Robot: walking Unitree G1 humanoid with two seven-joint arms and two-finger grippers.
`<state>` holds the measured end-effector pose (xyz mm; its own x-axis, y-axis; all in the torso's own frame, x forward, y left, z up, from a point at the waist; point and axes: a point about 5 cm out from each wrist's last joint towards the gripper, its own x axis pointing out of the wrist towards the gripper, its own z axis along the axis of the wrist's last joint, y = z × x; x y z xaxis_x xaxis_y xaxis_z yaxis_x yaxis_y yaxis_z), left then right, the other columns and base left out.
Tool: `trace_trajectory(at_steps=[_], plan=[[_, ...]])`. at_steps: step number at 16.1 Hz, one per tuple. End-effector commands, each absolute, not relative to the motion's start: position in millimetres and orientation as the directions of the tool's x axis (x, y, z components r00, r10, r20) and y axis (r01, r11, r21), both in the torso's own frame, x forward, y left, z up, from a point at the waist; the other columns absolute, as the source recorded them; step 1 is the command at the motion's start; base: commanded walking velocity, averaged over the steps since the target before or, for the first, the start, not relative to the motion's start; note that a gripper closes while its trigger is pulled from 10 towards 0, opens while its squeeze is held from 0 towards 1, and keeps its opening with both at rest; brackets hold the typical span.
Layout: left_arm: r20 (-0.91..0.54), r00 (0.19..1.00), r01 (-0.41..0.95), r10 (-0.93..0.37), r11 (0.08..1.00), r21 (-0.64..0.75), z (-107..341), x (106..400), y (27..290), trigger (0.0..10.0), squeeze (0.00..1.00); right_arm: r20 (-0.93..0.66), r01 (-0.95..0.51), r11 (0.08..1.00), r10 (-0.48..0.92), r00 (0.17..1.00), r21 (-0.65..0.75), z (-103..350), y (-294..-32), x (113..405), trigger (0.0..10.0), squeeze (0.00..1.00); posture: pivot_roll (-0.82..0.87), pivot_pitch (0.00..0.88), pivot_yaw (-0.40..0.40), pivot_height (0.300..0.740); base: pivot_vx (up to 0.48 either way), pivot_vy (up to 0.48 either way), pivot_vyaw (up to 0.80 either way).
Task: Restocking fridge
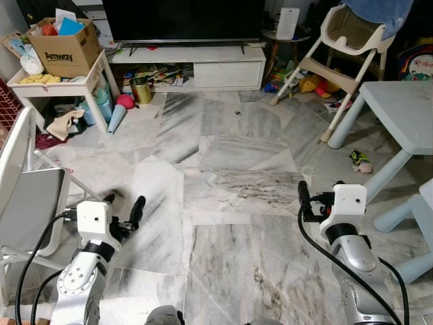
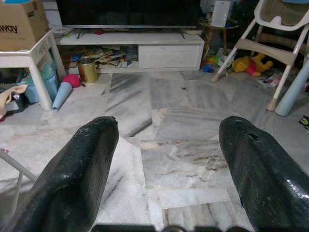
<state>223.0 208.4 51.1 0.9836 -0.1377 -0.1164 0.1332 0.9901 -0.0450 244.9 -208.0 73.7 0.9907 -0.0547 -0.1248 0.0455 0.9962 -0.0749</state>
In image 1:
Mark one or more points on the black flat television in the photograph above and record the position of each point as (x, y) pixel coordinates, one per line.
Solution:
(183, 19)

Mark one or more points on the light blue drinking bottle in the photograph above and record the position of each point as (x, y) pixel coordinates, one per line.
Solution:
(103, 105)

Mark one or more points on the white paper sheet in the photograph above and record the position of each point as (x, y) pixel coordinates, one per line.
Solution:
(64, 15)

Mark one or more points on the white tray side table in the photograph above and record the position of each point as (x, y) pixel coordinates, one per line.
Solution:
(54, 90)

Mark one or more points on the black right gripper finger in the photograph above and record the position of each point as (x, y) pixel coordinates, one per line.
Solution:
(304, 195)
(339, 183)

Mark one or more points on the white upright box device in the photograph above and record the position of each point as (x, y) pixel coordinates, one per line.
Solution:
(288, 24)

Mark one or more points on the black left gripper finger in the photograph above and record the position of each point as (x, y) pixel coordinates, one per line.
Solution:
(109, 198)
(138, 211)

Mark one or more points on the beige crumpled cloth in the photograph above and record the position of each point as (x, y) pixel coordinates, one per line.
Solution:
(64, 124)

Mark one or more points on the yellow plush toy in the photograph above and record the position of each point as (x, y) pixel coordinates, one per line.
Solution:
(310, 84)

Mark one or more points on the brown printed cardboard box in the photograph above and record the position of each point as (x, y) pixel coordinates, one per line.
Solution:
(67, 57)

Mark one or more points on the blue book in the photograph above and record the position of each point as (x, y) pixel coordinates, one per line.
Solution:
(70, 27)

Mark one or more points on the small green pink toy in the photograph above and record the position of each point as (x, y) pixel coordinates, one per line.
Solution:
(360, 162)

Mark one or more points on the white television cabinet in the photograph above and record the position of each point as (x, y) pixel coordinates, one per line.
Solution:
(226, 73)

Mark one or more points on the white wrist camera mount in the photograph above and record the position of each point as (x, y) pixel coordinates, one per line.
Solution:
(348, 203)
(95, 220)

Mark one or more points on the blue denim cloth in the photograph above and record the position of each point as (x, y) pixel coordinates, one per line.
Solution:
(382, 15)

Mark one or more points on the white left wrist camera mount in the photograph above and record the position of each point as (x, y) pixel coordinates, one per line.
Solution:
(95, 220)

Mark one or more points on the grey robot left leg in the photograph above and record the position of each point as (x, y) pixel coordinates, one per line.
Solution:
(162, 317)

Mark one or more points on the dark red cloth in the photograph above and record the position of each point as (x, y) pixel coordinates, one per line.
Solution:
(47, 141)

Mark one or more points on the grey robot right leg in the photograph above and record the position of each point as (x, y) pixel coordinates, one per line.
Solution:
(265, 322)

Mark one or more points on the yellow foam pieces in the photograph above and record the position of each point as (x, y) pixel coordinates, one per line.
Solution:
(40, 79)

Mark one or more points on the pink blue cone toy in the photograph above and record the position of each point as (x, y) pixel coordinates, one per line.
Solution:
(120, 112)

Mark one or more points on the white plastic bag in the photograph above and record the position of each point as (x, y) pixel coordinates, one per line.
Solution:
(32, 64)

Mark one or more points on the red round item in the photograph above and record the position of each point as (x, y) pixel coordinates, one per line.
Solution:
(49, 30)

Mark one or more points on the light blue plastic stool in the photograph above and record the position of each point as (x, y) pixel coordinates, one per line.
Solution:
(399, 218)

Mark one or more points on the grey robot leg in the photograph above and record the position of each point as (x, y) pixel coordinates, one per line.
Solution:
(162, 317)
(265, 322)

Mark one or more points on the grey seat folding chair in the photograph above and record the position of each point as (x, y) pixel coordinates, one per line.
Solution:
(30, 203)

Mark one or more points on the gold metal tin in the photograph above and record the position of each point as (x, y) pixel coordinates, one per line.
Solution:
(142, 91)

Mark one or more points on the white beige baby high chair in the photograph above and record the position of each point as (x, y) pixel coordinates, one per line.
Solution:
(331, 73)

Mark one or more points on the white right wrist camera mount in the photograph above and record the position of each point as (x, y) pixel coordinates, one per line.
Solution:
(348, 203)

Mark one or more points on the light blue plastic table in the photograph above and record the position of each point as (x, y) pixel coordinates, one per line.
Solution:
(402, 112)

